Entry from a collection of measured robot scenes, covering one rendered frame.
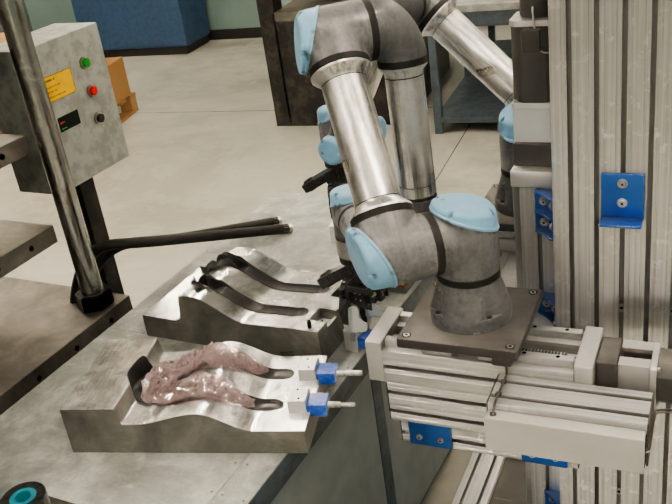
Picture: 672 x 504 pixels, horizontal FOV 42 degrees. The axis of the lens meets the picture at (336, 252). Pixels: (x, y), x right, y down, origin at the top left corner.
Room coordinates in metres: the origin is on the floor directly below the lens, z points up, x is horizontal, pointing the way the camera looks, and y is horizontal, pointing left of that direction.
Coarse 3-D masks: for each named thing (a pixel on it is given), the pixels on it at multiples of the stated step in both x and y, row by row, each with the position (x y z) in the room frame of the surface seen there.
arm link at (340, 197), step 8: (344, 184) 1.74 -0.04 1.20; (336, 192) 1.71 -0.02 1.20; (344, 192) 1.70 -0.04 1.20; (336, 200) 1.69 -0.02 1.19; (344, 200) 1.68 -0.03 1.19; (352, 200) 1.68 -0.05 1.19; (336, 208) 1.69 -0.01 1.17; (344, 208) 1.67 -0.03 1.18; (336, 216) 1.68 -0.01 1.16; (336, 224) 1.68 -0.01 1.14; (336, 232) 1.70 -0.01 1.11; (344, 240) 1.69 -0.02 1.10
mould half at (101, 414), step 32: (128, 352) 1.67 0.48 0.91; (160, 352) 1.70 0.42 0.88; (256, 352) 1.65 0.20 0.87; (96, 384) 1.56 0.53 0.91; (128, 384) 1.55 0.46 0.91; (256, 384) 1.55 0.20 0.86; (288, 384) 1.54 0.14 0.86; (320, 384) 1.54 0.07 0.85; (64, 416) 1.49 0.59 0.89; (96, 416) 1.47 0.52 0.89; (128, 416) 1.49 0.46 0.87; (160, 416) 1.46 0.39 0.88; (192, 416) 1.43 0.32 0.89; (224, 416) 1.43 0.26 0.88; (256, 416) 1.44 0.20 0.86; (288, 416) 1.43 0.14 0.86; (96, 448) 1.48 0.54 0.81; (128, 448) 1.46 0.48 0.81; (160, 448) 1.45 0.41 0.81; (192, 448) 1.43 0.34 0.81; (224, 448) 1.42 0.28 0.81; (256, 448) 1.40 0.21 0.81; (288, 448) 1.39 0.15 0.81
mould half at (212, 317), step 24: (264, 264) 2.00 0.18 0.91; (192, 288) 1.89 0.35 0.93; (240, 288) 1.90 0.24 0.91; (264, 288) 1.91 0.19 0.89; (336, 288) 1.86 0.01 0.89; (168, 312) 1.92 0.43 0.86; (192, 312) 1.84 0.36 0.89; (216, 312) 1.81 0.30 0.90; (240, 312) 1.81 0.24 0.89; (312, 312) 1.76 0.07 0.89; (336, 312) 1.75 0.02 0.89; (168, 336) 1.89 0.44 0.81; (192, 336) 1.85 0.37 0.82; (216, 336) 1.82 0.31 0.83; (240, 336) 1.78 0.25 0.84; (264, 336) 1.75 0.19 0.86; (288, 336) 1.71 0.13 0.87; (312, 336) 1.68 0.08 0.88; (336, 336) 1.74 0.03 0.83
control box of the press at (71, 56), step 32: (32, 32) 2.52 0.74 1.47; (64, 32) 2.45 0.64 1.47; (96, 32) 2.53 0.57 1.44; (0, 64) 2.32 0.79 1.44; (64, 64) 2.40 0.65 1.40; (96, 64) 2.50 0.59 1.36; (0, 96) 2.34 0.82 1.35; (64, 96) 2.37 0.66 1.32; (96, 96) 2.48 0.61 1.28; (0, 128) 2.36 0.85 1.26; (64, 128) 2.35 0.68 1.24; (96, 128) 2.45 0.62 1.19; (32, 160) 2.32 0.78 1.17; (96, 160) 2.42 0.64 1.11; (32, 192) 2.34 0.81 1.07; (96, 192) 2.46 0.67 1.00; (96, 224) 2.43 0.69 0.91
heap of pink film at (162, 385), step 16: (192, 352) 1.64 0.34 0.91; (208, 352) 1.61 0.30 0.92; (224, 352) 1.61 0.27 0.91; (240, 352) 1.61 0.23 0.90; (160, 368) 1.61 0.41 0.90; (176, 368) 1.60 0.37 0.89; (192, 368) 1.60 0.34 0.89; (240, 368) 1.58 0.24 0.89; (256, 368) 1.59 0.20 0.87; (144, 384) 1.56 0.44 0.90; (160, 384) 1.54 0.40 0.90; (176, 384) 1.53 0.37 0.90; (192, 384) 1.51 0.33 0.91; (208, 384) 1.49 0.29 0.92; (224, 384) 1.50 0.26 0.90; (144, 400) 1.53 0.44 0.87; (160, 400) 1.51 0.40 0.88; (176, 400) 1.49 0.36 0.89; (224, 400) 1.47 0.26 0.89; (240, 400) 1.47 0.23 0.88
